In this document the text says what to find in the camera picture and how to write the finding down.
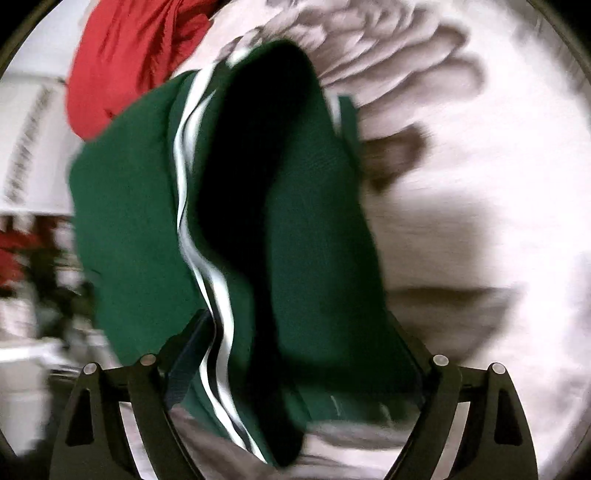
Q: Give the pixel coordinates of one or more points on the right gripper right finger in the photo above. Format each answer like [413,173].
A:
[471,423]

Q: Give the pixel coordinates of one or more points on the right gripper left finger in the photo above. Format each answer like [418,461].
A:
[92,443]

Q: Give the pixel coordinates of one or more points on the green white varsity jacket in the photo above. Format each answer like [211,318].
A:
[236,190]

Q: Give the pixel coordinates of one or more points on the red clothes in closet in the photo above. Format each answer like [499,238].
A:
[15,244]

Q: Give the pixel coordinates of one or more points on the white wardrobe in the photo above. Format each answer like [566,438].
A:
[37,147]

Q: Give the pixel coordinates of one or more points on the floral fleece bed blanket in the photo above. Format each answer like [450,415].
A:
[475,118]

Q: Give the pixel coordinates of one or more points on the red duvet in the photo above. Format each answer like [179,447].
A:
[128,48]

